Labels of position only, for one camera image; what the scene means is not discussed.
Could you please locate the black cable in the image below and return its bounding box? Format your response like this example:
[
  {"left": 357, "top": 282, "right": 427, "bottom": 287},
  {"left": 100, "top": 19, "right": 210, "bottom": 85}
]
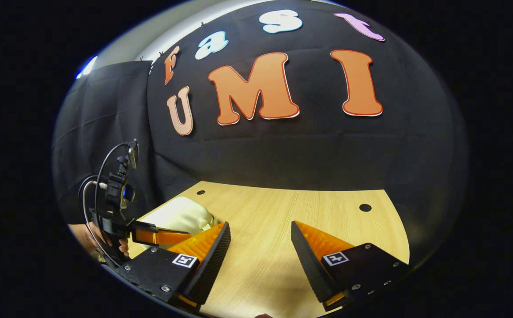
[{"left": 78, "top": 142, "right": 130, "bottom": 266}]

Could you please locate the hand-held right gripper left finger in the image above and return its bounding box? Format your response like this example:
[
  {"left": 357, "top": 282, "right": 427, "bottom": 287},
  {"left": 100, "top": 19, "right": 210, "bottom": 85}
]
[{"left": 116, "top": 221, "right": 232, "bottom": 309}]

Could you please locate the black backdrop cloth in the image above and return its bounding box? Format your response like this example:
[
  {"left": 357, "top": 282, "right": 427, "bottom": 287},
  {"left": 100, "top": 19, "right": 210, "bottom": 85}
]
[{"left": 53, "top": 0, "right": 469, "bottom": 265}]

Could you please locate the yellow suitcase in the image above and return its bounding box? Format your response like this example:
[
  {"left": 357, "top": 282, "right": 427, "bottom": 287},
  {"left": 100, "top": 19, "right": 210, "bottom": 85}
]
[{"left": 139, "top": 197, "right": 218, "bottom": 239}]

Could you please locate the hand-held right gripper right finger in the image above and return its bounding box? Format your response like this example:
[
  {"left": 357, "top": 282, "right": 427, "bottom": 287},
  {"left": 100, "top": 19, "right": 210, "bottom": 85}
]
[{"left": 290, "top": 220, "right": 410, "bottom": 311}]

